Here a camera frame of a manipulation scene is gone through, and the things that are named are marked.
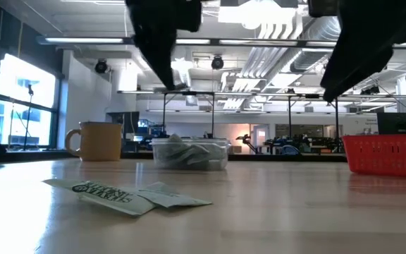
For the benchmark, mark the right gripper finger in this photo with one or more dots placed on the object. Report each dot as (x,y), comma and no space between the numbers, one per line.
(358,67)

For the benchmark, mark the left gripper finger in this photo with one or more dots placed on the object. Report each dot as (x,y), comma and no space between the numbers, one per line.
(160,60)

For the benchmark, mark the green white sweetener packet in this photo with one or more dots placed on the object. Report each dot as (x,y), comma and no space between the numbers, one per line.
(175,202)
(182,153)
(111,198)
(175,137)
(214,157)

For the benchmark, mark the clear plastic container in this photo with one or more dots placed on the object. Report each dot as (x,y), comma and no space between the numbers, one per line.
(189,167)

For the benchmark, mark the black round ceiling device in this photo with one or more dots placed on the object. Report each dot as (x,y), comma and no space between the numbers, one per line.
(101,66)
(217,63)

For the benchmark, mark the black computer monitor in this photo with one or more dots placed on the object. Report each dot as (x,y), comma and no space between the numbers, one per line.
(398,123)

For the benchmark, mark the long ceiling light bar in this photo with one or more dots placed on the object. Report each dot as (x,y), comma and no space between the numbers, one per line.
(241,42)

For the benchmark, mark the red plastic basket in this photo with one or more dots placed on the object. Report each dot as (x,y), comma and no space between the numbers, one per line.
(386,155)

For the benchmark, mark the yellow ceramic mug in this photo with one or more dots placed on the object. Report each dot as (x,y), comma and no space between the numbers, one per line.
(101,141)

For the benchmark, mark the white ceiling panel fixture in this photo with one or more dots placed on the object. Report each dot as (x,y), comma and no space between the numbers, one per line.
(256,14)

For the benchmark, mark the black tripod stand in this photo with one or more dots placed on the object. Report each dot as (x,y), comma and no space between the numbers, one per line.
(29,116)

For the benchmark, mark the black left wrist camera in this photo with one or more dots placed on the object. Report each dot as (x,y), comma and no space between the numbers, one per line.
(190,14)

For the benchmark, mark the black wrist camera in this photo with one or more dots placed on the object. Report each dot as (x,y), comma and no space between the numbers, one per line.
(323,7)
(190,14)

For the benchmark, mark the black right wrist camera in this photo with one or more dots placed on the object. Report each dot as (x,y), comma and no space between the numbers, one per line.
(323,7)

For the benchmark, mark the black workstation frame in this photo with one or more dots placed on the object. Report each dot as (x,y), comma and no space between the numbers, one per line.
(164,116)
(289,120)

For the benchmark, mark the black aluminium table frame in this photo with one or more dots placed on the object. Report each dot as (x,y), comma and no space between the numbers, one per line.
(294,157)

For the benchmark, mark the window with dark frame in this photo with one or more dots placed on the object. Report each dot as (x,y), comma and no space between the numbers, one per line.
(23,88)

